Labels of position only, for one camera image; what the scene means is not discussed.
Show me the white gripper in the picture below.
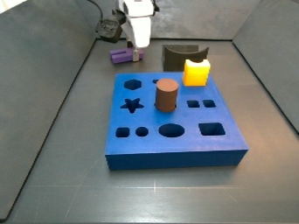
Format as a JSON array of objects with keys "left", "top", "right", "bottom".
[{"left": 118, "top": 0, "right": 159, "bottom": 62}]

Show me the purple double-square block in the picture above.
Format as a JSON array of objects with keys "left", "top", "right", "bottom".
[{"left": 110, "top": 48, "right": 144, "bottom": 64}]

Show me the blue shape-sorting board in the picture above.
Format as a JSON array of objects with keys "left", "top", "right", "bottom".
[{"left": 106, "top": 73, "right": 249, "bottom": 170}]

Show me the black curved holder stand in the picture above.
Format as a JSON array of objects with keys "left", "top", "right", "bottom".
[{"left": 163, "top": 45, "right": 210, "bottom": 72}]

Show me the brown cylinder peg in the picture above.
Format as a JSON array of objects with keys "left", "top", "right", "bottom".
[{"left": 155, "top": 78, "right": 179, "bottom": 112}]

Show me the yellow arch block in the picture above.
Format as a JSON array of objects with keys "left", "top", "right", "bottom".
[{"left": 182, "top": 59, "right": 211, "bottom": 87}]

